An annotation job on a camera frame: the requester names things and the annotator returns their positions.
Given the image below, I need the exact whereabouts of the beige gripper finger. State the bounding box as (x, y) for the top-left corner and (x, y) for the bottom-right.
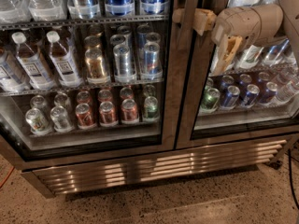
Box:
(212, 35), (242, 76)
(172, 8), (217, 35)

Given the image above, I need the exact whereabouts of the glass fridge door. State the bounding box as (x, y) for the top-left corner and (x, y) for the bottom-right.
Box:
(0, 0), (206, 170)
(178, 0), (299, 148)

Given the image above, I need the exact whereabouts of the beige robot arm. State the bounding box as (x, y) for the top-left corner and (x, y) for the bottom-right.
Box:
(190, 0), (298, 76)

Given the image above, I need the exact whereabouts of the steel fridge vent grille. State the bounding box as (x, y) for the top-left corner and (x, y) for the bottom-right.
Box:
(21, 137), (287, 198)

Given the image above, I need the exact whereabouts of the blue can right compartment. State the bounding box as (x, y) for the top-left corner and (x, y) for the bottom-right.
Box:
(220, 85), (240, 110)

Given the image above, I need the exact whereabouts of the green can right compartment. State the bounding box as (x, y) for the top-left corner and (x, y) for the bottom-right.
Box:
(200, 88), (220, 113)

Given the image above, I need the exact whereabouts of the blue silver energy can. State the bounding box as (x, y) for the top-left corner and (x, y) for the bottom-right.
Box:
(140, 42), (163, 80)

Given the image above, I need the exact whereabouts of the blue pepsi can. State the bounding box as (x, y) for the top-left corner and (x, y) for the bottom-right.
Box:
(105, 0), (134, 16)

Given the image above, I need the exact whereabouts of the silver drink can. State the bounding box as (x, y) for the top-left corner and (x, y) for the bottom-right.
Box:
(113, 44), (136, 83)

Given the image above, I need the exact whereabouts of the green soda can left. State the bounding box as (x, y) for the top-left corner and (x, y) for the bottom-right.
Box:
(142, 96), (160, 122)

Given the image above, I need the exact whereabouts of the gold drink can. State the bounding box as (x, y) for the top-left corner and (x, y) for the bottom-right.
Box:
(85, 49), (110, 84)

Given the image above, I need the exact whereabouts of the red soda can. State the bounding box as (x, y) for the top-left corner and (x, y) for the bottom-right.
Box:
(99, 101), (118, 127)
(75, 103), (96, 130)
(121, 99), (139, 124)

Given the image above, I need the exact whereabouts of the tea bottle white cap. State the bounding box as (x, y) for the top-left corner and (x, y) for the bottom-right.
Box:
(47, 31), (82, 87)
(12, 32), (55, 90)

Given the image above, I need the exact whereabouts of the clear water bottle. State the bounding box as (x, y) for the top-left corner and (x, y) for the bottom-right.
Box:
(29, 0), (67, 21)

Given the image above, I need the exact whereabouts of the silver soda can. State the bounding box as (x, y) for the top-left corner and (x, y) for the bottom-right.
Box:
(50, 106), (74, 133)

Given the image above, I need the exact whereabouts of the white green soda can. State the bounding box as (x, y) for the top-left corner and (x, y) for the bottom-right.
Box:
(25, 108), (51, 135)

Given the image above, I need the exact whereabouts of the black floor cable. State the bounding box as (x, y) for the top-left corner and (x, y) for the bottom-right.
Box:
(287, 148), (299, 211)

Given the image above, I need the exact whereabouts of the orange floor cable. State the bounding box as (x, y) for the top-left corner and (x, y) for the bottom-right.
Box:
(0, 165), (16, 189)

